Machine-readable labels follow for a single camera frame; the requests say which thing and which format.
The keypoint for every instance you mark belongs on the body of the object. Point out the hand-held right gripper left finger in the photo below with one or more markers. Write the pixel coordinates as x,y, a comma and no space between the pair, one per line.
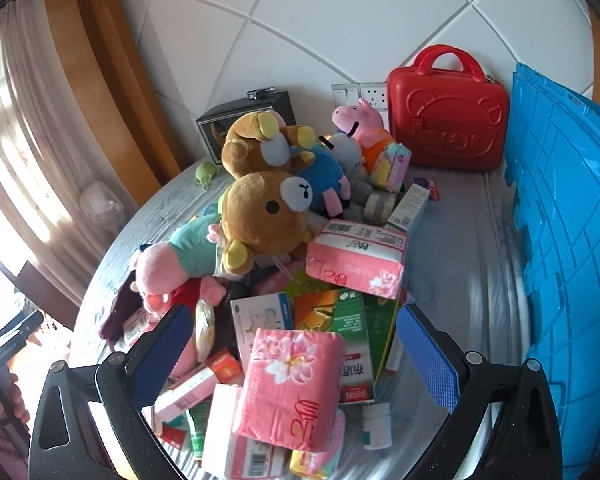
162,355

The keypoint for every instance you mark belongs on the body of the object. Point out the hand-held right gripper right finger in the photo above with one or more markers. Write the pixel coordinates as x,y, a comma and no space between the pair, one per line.
427,360

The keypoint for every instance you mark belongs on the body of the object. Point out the yellow green snack packet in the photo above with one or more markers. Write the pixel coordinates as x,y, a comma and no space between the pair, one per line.
205,330

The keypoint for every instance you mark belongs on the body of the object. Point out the white pill bottle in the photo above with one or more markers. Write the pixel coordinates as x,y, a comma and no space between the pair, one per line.
377,427

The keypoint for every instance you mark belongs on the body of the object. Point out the green orange medicine box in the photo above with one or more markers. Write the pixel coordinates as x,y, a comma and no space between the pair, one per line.
340,330

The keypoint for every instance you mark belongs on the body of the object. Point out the white blue medicine box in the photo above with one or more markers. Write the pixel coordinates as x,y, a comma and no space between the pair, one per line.
260,320

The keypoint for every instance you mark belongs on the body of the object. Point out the pink floral tissue pack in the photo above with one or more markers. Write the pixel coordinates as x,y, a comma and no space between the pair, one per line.
290,385

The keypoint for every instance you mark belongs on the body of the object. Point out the blue plastic crate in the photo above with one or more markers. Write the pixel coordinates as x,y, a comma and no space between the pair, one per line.
570,260

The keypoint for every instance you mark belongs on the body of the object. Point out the person's left forearm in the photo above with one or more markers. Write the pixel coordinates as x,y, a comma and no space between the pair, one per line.
0,460

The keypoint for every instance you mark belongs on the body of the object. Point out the person's left hand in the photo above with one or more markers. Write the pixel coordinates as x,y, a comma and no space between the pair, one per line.
19,402

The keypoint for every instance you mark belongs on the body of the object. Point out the red white medicine box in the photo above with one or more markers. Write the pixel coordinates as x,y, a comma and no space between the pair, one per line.
140,327

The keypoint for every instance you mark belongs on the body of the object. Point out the long red white box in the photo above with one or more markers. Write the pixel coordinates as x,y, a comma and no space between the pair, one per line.
185,390

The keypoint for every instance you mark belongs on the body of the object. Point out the dark maroon cloth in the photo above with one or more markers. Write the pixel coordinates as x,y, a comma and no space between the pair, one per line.
117,315

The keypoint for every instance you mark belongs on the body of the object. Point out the small orange box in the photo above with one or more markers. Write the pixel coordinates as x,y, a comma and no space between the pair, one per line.
225,366

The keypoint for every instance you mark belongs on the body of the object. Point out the pink pig plush red dress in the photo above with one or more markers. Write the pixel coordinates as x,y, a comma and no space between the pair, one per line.
190,294

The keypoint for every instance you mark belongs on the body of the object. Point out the green white packet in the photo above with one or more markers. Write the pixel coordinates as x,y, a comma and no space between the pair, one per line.
198,430

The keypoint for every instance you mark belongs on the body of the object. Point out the pink pig plush green dress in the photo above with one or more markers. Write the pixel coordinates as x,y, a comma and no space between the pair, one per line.
190,250

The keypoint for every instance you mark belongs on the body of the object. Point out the pink tissue pack white label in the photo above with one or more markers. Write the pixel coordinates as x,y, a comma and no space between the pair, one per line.
350,265

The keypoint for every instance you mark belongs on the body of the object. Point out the yellow pink small packet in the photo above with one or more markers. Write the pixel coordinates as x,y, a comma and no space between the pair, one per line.
315,460

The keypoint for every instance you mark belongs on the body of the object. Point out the clear plastic bag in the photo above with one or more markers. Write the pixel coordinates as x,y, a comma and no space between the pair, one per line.
100,205

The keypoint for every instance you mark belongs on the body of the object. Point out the white teal medicine box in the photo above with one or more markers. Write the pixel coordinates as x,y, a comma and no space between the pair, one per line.
407,207

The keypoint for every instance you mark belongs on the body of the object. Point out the brown bear plush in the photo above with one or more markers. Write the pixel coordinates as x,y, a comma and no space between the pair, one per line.
250,146
260,230

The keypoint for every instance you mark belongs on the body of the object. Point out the grey striped socks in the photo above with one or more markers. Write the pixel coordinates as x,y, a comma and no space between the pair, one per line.
377,206

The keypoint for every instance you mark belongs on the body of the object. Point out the small red blue box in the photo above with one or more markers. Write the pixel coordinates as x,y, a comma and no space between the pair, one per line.
431,190

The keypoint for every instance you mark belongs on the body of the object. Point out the small green toy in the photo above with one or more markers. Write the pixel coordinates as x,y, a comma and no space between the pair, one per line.
203,176

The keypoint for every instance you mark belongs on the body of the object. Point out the beige curtain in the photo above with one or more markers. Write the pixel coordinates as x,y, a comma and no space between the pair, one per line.
25,135

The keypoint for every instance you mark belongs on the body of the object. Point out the small colourful tissue pack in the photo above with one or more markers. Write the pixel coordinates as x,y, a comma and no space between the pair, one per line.
392,165

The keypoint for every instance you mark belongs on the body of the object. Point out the blue plush toy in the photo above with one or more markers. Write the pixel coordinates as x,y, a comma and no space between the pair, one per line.
322,175

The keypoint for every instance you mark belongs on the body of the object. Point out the white grey plush toy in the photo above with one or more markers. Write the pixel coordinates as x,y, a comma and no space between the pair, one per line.
347,150

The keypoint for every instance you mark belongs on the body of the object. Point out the red bear-embossed suitcase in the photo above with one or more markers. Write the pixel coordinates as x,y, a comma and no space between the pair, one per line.
445,120

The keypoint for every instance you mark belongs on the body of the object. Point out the pink pig plush orange dress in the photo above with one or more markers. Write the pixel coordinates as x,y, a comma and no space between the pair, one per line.
360,120

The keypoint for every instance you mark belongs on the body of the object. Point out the white wall socket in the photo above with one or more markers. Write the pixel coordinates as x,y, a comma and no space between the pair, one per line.
376,94

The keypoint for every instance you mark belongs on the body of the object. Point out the white wall switch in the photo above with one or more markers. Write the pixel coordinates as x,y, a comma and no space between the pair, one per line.
345,93

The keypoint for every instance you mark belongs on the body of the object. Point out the wooden window frame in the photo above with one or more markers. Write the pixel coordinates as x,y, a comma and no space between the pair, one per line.
115,60

